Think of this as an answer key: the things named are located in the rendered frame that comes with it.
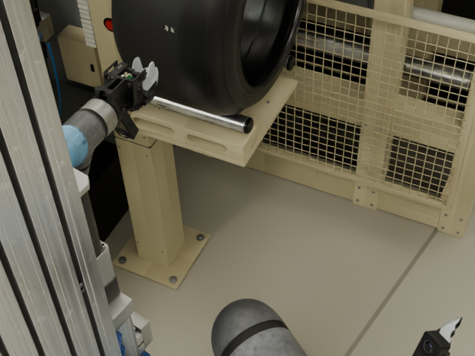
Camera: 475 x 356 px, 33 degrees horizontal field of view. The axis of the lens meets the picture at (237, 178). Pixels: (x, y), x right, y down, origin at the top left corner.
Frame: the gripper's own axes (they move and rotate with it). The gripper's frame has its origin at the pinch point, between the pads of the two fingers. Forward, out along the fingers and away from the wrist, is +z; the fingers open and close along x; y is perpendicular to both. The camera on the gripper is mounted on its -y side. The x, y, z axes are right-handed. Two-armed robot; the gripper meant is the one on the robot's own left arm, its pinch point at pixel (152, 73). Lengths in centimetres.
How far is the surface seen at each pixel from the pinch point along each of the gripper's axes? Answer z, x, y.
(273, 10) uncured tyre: 61, -4, -13
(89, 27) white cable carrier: 34, 39, -17
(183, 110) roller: 26.0, 5.9, -28.6
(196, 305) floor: 36, 6, -119
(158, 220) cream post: 42, 24, -91
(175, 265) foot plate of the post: 48, 20, -116
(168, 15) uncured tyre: 9.1, 0.8, 9.5
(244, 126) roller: 26.1, -11.8, -27.6
